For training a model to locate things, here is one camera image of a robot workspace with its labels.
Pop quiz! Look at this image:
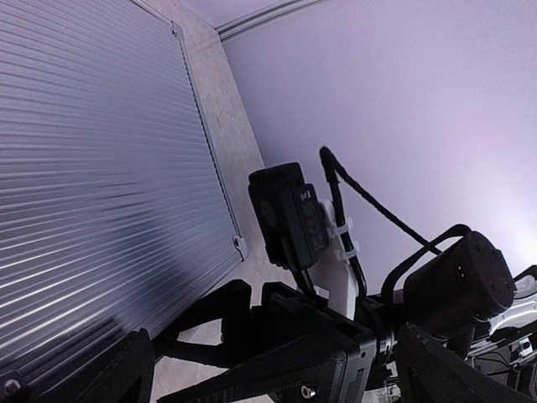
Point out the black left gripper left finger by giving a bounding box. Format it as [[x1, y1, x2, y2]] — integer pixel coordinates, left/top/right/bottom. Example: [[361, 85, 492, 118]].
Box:
[[1, 329, 155, 402]]

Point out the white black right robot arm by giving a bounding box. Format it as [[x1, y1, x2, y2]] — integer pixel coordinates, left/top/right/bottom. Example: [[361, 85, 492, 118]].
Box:
[[157, 148, 536, 402]]

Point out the right aluminium frame post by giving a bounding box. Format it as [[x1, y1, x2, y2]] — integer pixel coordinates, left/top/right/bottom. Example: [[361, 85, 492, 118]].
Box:
[[216, 0, 324, 42]]

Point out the aluminium poker set case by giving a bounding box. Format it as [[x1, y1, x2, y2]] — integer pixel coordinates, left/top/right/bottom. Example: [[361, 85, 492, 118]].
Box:
[[1, 1, 248, 393]]

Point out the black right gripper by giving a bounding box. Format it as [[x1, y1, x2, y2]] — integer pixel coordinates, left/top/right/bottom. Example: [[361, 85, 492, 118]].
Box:
[[153, 280, 393, 402]]

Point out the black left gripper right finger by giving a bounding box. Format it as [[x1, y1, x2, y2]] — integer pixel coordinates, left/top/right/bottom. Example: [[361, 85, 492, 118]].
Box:
[[395, 325, 532, 403]]

